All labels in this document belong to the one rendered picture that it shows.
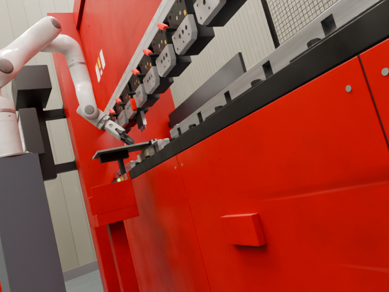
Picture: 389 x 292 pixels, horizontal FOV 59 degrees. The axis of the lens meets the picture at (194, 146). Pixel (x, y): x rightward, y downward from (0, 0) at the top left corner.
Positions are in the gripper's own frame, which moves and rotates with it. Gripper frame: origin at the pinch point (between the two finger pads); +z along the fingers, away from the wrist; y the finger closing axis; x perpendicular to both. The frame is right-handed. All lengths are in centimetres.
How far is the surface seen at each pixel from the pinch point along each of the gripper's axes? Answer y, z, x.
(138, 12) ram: -42, -29, -40
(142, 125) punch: -1.1, -0.2, -10.9
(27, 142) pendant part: 87, -65, 29
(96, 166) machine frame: 83, -14, 14
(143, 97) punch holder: -22.9, -6.6, -16.9
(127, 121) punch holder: 17.5, -9.7, -11.9
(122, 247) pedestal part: -36, 26, 43
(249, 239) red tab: -106, 42, 22
